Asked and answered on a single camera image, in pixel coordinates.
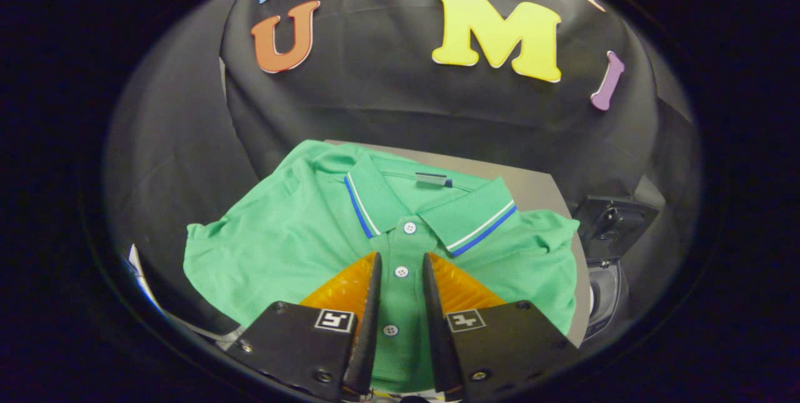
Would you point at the green polo shirt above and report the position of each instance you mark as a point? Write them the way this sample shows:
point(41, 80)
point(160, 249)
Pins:
point(281, 247)

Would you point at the black backdrop cloth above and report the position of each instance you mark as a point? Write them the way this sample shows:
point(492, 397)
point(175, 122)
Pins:
point(375, 78)

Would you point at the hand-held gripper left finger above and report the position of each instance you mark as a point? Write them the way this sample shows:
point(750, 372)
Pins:
point(294, 347)

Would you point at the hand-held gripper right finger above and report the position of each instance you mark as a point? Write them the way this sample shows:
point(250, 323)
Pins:
point(500, 347)

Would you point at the beige cabinet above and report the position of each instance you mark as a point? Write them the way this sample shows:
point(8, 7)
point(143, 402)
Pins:
point(531, 184)

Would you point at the dark glass washing machine lid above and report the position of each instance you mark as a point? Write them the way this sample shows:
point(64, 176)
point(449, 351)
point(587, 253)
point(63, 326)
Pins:
point(615, 222)

